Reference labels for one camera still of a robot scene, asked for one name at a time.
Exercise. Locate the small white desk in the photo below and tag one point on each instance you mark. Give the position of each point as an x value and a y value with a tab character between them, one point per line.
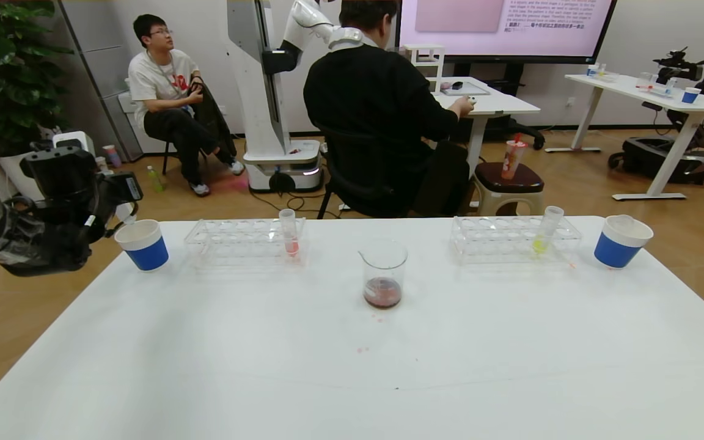
492	107

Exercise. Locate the grey tall cabinet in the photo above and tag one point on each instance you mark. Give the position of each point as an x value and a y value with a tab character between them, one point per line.
92	61

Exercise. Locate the small blue white cup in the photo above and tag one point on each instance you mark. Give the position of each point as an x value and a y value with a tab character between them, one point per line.
690	96

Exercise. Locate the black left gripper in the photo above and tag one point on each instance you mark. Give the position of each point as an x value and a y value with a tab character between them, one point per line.
131	189

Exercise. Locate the small clear tube rack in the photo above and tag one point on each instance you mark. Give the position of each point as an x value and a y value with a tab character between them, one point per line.
657	88

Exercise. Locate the beige stool brown seat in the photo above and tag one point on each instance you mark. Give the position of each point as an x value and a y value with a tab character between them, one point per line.
529	181

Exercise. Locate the man in black sweater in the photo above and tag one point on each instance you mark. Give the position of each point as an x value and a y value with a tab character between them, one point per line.
370	98

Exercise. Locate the black office chair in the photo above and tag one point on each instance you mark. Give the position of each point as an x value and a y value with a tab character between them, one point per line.
358	174

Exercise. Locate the white low cabinet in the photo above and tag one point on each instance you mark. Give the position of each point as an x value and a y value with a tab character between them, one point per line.
127	116

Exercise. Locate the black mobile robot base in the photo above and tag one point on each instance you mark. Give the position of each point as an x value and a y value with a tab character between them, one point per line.
657	159

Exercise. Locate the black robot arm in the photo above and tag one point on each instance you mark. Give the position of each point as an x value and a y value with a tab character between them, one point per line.
676	64

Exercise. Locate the yellow pigment test tube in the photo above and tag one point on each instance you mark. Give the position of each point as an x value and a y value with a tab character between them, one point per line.
541	244

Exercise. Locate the pink pigment test tube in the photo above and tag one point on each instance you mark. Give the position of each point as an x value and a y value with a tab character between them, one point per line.
291	239

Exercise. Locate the grey tablet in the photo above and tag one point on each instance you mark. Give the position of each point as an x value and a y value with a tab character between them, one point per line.
471	90

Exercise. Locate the green plastic bottle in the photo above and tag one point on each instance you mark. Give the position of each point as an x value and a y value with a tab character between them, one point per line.
155	179

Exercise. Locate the glass beaker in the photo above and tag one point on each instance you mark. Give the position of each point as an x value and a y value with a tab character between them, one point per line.
382	284

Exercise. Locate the white planter pot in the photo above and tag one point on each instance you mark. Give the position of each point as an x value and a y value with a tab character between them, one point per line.
10	177

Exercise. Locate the blue white paper cup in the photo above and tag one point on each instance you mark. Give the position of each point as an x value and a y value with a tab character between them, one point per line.
615	250
144	249

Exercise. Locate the black swivel chair base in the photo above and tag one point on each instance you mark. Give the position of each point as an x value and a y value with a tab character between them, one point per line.
520	137

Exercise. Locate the clear acrylic tube rack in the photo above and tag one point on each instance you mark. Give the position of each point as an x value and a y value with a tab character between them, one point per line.
492	244
248	244

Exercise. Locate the large display screen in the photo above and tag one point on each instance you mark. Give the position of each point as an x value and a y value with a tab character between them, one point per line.
505	30

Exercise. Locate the green potted plant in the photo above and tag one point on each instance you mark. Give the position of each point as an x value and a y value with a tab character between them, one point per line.
3	73

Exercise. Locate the man in white shirt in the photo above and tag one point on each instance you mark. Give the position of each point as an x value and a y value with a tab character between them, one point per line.
162	79

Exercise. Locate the pink drink cup with straw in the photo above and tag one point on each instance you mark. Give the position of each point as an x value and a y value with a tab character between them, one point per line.
512	159

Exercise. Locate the long white desk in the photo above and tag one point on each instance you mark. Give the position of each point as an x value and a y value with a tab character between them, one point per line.
651	98

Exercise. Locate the white desktop shelf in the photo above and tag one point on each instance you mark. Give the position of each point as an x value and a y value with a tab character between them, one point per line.
428	58

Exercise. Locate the white neck band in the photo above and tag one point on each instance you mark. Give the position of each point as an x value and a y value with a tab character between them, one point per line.
346	38

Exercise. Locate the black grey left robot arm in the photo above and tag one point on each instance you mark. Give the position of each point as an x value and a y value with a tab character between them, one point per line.
46	238

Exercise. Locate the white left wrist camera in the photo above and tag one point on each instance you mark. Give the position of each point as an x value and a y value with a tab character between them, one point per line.
74	142

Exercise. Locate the white humanoid robot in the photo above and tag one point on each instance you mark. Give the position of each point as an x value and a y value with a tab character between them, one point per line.
254	91

